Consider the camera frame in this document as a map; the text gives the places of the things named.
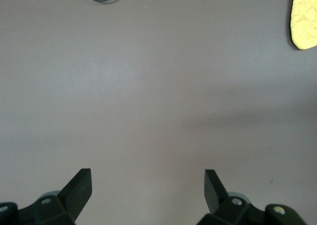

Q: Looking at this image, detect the yellow quilted oven mitt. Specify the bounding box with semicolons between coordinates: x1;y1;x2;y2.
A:
288;0;317;50

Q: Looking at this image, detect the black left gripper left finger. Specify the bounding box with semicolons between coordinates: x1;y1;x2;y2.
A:
32;169;93;225

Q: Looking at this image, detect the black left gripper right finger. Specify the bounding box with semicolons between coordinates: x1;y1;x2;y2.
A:
198;169;267;225

